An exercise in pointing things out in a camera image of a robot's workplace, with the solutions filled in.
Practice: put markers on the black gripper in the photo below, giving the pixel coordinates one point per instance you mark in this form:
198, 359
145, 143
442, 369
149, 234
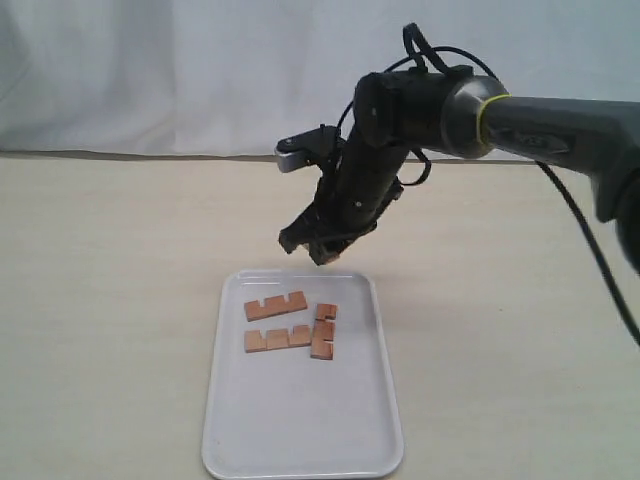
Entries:
394, 113

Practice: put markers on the notched wooden piece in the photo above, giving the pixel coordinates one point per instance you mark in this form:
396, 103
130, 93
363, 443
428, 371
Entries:
274, 306
323, 332
276, 339

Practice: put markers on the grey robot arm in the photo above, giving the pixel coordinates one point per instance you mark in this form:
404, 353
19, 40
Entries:
462, 115

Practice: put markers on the white plastic tray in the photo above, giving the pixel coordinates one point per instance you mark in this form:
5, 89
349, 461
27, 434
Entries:
282, 414

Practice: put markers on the white backdrop cloth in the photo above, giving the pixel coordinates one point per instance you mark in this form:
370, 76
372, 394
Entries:
227, 78

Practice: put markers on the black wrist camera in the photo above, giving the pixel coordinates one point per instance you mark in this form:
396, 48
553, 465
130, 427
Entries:
317, 147

